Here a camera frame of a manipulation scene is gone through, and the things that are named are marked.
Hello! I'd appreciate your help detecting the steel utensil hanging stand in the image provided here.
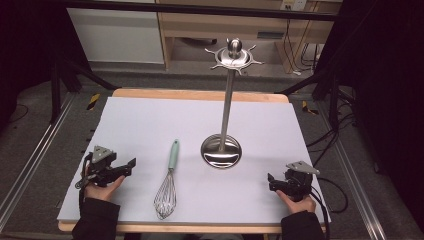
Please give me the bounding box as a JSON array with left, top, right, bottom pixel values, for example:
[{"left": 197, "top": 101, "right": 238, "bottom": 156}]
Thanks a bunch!
[{"left": 200, "top": 37, "right": 265, "bottom": 170}]

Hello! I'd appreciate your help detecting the wooden table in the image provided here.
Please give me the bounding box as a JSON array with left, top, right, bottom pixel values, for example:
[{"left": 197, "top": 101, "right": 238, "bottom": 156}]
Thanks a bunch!
[{"left": 57, "top": 87, "right": 328, "bottom": 235}]

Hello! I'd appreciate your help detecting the person's left hand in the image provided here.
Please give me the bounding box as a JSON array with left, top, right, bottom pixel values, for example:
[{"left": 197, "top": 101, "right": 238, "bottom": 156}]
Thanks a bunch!
[{"left": 84, "top": 165, "right": 126, "bottom": 203}]

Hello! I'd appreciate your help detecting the black curtain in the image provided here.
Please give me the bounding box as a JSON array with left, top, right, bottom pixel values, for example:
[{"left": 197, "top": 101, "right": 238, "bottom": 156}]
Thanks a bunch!
[
  {"left": 314, "top": 0, "right": 424, "bottom": 231},
  {"left": 0, "top": 0, "right": 88, "bottom": 129}
]

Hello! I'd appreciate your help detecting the light wooden desk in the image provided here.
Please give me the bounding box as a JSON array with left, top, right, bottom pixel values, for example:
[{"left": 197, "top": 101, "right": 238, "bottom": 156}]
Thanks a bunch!
[{"left": 155, "top": 0, "right": 345, "bottom": 75}]

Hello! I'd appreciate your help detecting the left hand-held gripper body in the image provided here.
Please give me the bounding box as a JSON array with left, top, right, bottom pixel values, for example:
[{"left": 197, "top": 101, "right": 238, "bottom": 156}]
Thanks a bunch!
[{"left": 75, "top": 145, "right": 129, "bottom": 190}]

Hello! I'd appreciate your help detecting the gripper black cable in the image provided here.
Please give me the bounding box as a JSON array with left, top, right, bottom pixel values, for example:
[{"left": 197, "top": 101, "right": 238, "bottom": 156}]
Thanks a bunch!
[
  {"left": 77, "top": 152, "right": 94, "bottom": 215},
  {"left": 309, "top": 185, "right": 332, "bottom": 240}
]

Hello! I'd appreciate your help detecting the white power strip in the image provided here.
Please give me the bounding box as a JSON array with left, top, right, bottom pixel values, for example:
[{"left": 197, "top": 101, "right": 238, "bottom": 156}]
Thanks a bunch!
[{"left": 280, "top": 0, "right": 308, "bottom": 12}]

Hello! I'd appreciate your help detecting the white table mat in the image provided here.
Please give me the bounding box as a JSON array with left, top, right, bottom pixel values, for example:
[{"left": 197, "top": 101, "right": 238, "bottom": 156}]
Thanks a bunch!
[{"left": 56, "top": 96, "right": 332, "bottom": 225}]

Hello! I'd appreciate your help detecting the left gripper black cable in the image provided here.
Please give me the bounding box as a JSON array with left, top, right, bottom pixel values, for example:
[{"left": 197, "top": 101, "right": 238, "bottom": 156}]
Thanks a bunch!
[{"left": 77, "top": 152, "right": 94, "bottom": 215}]

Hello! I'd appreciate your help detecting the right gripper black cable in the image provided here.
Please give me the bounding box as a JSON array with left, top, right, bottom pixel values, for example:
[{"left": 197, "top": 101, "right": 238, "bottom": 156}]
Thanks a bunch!
[{"left": 309, "top": 185, "right": 332, "bottom": 240}]

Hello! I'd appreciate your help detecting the yellow black hazard tape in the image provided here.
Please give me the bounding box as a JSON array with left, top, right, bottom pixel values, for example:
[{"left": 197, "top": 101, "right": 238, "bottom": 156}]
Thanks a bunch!
[
  {"left": 86, "top": 92, "right": 101, "bottom": 111},
  {"left": 301, "top": 100, "right": 320, "bottom": 116}
]

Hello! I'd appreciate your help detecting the black horizontal frame bar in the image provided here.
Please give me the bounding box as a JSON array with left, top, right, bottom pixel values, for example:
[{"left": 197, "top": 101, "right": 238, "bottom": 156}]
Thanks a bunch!
[{"left": 63, "top": 0, "right": 338, "bottom": 22}]

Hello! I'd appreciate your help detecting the metal floor rail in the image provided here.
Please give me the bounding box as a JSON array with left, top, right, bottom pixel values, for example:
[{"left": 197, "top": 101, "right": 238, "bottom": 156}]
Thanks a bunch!
[
  {"left": 316, "top": 101, "right": 389, "bottom": 240},
  {"left": 0, "top": 93, "right": 78, "bottom": 233}
]

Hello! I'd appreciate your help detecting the white cabinet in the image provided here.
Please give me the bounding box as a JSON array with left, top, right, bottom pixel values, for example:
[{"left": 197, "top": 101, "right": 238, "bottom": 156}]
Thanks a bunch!
[{"left": 66, "top": 7, "right": 165, "bottom": 65}]

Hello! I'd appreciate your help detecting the whisk with green handle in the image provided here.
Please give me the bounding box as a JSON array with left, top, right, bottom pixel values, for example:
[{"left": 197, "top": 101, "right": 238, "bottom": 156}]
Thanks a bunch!
[{"left": 153, "top": 138, "right": 181, "bottom": 221}]

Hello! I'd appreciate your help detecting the bundle of black floor cables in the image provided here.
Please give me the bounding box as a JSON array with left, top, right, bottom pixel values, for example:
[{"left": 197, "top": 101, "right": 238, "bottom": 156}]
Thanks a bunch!
[{"left": 305, "top": 96, "right": 357, "bottom": 168}]

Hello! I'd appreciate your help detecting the black floor cable loop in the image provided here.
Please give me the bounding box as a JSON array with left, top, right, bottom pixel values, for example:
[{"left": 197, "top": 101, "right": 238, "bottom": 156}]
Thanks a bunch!
[{"left": 316, "top": 176, "right": 350, "bottom": 215}]

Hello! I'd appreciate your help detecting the black metal stand leg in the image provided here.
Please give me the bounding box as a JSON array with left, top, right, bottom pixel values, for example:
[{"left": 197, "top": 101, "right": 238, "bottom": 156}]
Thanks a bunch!
[
  {"left": 49, "top": 54, "right": 119, "bottom": 125},
  {"left": 274, "top": 71, "right": 356, "bottom": 129}
]

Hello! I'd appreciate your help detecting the person's right hand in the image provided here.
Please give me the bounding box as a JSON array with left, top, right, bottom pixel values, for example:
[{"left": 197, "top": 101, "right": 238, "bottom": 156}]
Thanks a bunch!
[{"left": 275, "top": 189, "right": 317, "bottom": 215}]

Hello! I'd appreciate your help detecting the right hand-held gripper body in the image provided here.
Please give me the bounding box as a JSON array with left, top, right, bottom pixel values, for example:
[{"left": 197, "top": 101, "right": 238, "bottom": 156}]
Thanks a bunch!
[{"left": 279, "top": 160, "right": 321, "bottom": 203}]

